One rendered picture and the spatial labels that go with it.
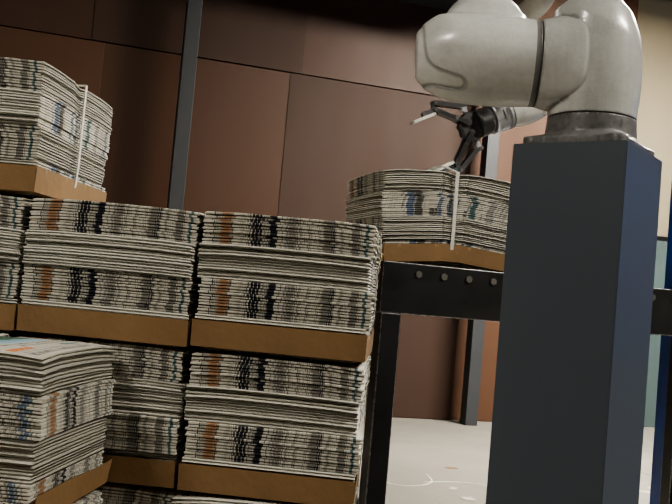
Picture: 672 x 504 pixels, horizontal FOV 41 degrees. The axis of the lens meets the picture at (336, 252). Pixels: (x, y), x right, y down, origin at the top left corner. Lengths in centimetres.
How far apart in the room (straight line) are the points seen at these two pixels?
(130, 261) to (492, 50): 71
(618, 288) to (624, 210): 13
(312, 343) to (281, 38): 409
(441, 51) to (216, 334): 62
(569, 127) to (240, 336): 66
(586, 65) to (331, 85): 393
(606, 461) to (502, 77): 66
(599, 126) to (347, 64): 401
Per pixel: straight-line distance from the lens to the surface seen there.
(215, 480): 149
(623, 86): 161
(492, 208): 228
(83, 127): 176
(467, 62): 158
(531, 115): 249
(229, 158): 522
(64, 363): 130
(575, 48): 160
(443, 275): 212
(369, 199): 226
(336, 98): 544
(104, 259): 151
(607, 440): 151
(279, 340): 144
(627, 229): 153
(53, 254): 154
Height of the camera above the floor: 71
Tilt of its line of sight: 3 degrees up
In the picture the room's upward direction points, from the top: 5 degrees clockwise
